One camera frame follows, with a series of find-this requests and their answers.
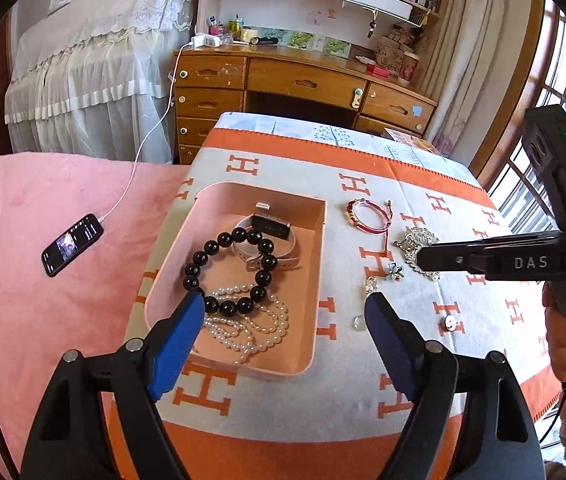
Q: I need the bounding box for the wooden desk with drawers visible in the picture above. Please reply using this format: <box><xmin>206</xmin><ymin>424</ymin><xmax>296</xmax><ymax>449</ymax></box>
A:
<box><xmin>172</xmin><ymin>42</ymin><xmax>438</xmax><ymax>166</ymax></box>

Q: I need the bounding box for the white wire basket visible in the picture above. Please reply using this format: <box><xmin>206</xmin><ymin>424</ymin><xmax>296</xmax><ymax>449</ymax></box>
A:
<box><xmin>337</xmin><ymin>0</ymin><xmax>438</xmax><ymax>26</ymax></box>

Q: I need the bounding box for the white plastic tray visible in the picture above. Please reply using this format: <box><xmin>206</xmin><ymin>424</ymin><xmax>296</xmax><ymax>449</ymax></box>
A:
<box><xmin>340</xmin><ymin>0</ymin><xmax>414</xmax><ymax>16</ymax></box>

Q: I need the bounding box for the lace covered piano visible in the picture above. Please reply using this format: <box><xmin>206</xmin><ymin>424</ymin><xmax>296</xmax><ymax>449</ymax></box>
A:
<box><xmin>3</xmin><ymin>0</ymin><xmax>196</xmax><ymax>163</ymax></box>

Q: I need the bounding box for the red cord bracelet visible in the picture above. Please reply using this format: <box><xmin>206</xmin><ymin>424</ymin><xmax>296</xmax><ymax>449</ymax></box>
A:
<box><xmin>346</xmin><ymin>198</ymin><xmax>394</xmax><ymax>253</ymax></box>

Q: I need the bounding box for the white pearl necklace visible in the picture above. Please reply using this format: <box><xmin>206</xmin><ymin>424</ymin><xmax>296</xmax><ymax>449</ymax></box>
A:
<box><xmin>198</xmin><ymin>284</ymin><xmax>289</xmax><ymax>366</ymax></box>

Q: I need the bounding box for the smartwatch with pink strap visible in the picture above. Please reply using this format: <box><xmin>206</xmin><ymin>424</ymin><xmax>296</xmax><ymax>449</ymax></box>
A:
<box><xmin>233</xmin><ymin>201</ymin><xmax>301</xmax><ymax>272</ymax></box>

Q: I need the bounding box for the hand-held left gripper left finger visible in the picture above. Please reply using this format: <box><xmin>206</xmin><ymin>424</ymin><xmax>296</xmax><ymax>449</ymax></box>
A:
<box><xmin>20</xmin><ymin>290</ymin><xmax>206</xmax><ymax>480</ymax></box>

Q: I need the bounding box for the orange book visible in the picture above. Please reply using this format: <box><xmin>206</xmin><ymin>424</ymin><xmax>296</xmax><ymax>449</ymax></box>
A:
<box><xmin>383</xmin><ymin>127</ymin><xmax>444</xmax><ymax>156</ymax></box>

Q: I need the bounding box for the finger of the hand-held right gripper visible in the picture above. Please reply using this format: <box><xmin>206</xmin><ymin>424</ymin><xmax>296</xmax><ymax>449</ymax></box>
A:
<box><xmin>415</xmin><ymin>232</ymin><xmax>566</xmax><ymax>282</ymax></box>

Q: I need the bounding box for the orange patterned blanket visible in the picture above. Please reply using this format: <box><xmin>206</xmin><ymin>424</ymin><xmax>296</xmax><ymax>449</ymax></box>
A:
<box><xmin>103</xmin><ymin>127</ymin><xmax>564</xmax><ymax>480</ymax></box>

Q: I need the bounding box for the person's right hand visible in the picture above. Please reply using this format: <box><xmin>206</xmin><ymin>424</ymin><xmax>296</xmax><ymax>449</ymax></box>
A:
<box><xmin>543</xmin><ymin>280</ymin><xmax>566</xmax><ymax>381</ymax></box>

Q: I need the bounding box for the barred window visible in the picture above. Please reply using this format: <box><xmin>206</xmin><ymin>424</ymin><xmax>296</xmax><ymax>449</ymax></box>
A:
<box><xmin>473</xmin><ymin>0</ymin><xmax>566</xmax><ymax>241</ymax></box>

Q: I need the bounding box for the patterned paper cup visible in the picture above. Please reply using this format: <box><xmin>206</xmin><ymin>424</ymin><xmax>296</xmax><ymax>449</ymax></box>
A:
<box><xmin>398</xmin><ymin>52</ymin><xmax>421</xmax><ymax>86</ymax></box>

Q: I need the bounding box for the black bead bracelet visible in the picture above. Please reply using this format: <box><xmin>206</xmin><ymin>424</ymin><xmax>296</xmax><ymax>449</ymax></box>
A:
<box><xmin>183</xmin><ymin>227</ymin><xmax>278</xmax><ymax>317</ymax></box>

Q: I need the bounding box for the floral curtain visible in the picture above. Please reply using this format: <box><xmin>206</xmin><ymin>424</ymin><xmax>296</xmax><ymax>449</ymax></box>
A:
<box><xmin>420</xmin><ymin>0</ymin><xmax>546</xmax><ymax>176</ymax></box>

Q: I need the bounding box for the white charging cable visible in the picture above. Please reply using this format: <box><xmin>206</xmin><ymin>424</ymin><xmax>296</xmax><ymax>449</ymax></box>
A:
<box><xmin>98</xmin><ymin>47</ymin><xmax>199</xmax><ymax>223</ymax></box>

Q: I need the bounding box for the leaf print sheet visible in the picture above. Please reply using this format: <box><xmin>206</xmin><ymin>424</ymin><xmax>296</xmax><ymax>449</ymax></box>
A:
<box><xmin>210</xmin><ymin>111</ymin><xmax>464</xmax><ymax>168</ymax></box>

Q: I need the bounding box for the black smartphone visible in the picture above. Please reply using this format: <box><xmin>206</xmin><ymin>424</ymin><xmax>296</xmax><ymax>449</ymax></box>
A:
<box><xmin>42</xmin><ymin>213</ymin><xmax>104</xmax><ymax>278</ymax></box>

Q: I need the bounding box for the pink bed cover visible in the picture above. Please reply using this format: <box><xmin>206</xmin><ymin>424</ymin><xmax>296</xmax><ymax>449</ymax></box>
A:
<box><xmin>0</xmin><ymin>152</ymin><xmax>189</xmax><ymax>471</ymax></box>

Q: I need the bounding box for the pink jewelry tray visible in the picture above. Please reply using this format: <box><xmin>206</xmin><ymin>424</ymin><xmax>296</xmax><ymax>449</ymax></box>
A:
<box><xmin>144</xmin><ymin>182</ymin><xmax>326</xmax><ymax>378</ymax></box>

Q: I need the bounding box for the brown patterned bag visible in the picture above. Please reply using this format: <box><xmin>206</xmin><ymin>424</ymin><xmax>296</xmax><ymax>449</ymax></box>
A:
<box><xmin>375</xmin><ymin>27</ymin><xmax>416</xmax><ymax>73</ymax></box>

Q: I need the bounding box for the silver rhinestone hair comb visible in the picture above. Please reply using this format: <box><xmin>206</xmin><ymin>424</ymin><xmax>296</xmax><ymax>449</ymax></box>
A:
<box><xmin>394</xmin><ymin>226</ymin><xmax>444</xmax><ymax>281</ymax></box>

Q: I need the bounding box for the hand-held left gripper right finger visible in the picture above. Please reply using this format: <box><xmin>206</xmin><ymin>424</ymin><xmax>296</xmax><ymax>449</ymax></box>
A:
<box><xmin>364</xmin><ymin>290</ymin><xmax>546</xmax><ymax>480</ymax></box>

